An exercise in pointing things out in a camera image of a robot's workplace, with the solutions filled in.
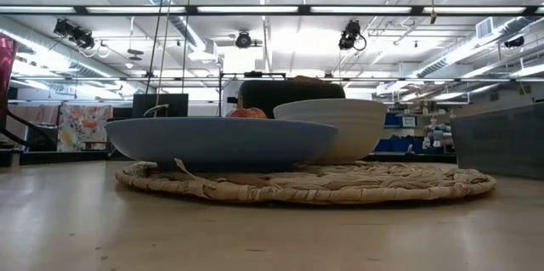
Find red apple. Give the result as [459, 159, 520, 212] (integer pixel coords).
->
[224, 107, 268, 120]

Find blue plate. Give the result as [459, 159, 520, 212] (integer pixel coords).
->
[105, 116, 340, 173]

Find white ceramic bowl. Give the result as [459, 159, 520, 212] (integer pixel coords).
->
[273, 98, 388, 165]

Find red translucent cup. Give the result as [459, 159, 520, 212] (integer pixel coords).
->
[0, 34, 19, 130]

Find black two-slot toaster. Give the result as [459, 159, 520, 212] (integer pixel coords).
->
[236, 79, 347, 119]

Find round woven straw placemat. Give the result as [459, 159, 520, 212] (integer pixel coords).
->
[115, 158, 497, 205]

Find black monitor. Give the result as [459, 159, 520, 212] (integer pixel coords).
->
[132, 93, 190, 118]

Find blue storage bins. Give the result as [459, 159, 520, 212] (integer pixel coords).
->
[373, 111, 426, 154]

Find black overhead light bar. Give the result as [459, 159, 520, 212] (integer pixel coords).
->
[0, 4, 544, 16]

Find floral patterned cloth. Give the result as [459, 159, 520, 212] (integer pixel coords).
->
[57, 104, 114, 152]

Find grey translucent plastic bin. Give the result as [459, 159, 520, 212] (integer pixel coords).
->
[449, 101, 544, 180]

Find black trash bin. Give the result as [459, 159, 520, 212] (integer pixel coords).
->
[25, 121, 59, 152]

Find beige cloth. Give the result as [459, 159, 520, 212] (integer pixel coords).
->
[6, 104, 60, 144]

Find round black overhead camera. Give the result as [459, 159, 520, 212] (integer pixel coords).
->
[235, 30, 253, 49]

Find thin dark hanging cable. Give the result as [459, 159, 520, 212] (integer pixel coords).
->
[181, 0, 192, 94]

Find beige hanging cable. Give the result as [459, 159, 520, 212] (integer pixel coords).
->
[154, 0, 176, 116]

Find black hanging cable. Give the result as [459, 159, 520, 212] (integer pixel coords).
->
[145, 0, 170, 95]

